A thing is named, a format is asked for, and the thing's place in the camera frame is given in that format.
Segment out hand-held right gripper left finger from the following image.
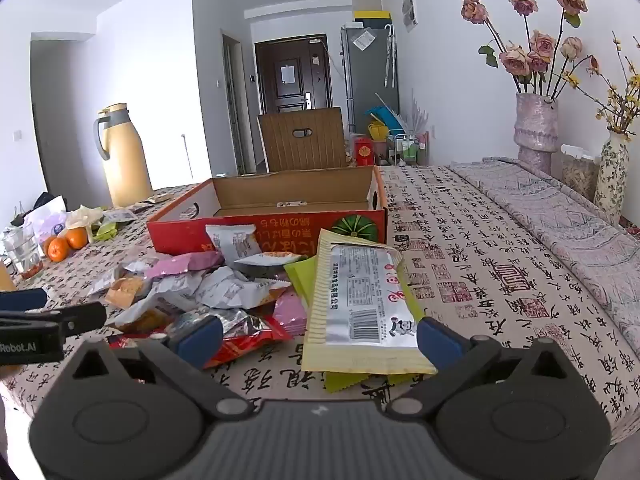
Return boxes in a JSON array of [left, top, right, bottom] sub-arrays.
[[72, 314, 253, 422]]

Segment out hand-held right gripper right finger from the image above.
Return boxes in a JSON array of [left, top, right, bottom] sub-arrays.
[[387, 316, 581, 422]]

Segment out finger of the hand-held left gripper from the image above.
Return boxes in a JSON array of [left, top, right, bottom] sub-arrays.
[[0, 287, 48, 311], [0, 302, 107, 336]]

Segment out red foil snack packet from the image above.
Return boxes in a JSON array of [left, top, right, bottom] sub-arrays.
[[107, 310, 294, 371]]

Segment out long pale yellow snack packet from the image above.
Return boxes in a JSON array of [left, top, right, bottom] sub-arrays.
[[301, 229, 439, 377]]

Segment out red cardboard box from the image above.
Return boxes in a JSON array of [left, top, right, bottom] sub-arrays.
[[146, 165, 390, 257]]

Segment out glass tumbler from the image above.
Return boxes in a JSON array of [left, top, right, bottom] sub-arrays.
[[2, 224, 44, 281]]

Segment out pile of white snack packets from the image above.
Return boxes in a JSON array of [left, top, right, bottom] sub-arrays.
[[90, 224, 311, 341]]

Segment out orange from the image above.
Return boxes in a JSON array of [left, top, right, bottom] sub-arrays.
[[65, 226, 90, 251], [46, 236, 70, 263]]

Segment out pink snack packet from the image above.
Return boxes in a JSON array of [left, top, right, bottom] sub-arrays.
[[272, 287, 309, 337], [145, 251, 226, 280]]

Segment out white plastic bag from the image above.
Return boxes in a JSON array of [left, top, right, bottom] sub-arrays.
[[22, 195, 69, 246]]

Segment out black bag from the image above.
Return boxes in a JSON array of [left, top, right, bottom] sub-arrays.
[[10, 191, 62, 226]]

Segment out cream crumpled wrapper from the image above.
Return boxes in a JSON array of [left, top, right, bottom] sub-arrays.
[[65, 205, 108, 243]]

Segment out lime green snack packet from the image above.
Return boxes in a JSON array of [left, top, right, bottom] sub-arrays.
[[283, 255, 401, 394]]

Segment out yellow thermos jug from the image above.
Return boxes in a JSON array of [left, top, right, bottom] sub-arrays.
[[93, 103, 155, 209]]

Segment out grey patterned cloth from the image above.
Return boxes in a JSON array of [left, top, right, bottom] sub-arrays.
[[446, 156, 640, 357]]

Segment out storage rack with bottles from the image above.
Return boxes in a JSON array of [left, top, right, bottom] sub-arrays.
[[387, 130, 430, 166]]

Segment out red gift box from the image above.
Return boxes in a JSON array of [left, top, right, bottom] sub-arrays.
[[353, 134, 376, 167]]

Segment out glass jar with lid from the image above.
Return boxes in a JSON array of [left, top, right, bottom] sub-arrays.
[[559, 144, 601, 202]]

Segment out white plastic bundle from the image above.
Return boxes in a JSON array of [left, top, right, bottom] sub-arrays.
[[375, 91, 432, 134]]

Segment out blue plastic item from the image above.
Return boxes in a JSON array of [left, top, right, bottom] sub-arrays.
[[363, 104, 401, 126]]

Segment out floral patterned vase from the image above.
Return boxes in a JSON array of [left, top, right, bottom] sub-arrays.
[[593, 132, 630, 227]]

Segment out pink textured vase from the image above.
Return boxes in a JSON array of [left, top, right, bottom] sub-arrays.
[[514, 92, 560, 167]]

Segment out dark brown door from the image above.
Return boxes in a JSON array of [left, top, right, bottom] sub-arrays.
[[254, 35, 334, 117]]

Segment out grey refrigerator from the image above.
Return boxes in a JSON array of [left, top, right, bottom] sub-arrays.
[[341, 22, 400, 133]]

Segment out white umbrella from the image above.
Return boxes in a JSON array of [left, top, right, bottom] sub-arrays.
[[383, 23, 399, 89]]

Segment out dried pink roses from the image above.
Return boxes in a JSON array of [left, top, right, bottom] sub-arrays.
[[455, 0, 601, 102]]

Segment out yellow flower branches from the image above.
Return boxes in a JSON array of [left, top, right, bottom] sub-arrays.
[[582, 30, 640, 144]]

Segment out yellow and black box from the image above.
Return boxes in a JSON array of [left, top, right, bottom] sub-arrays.
[[353, 9, 392, 29]]

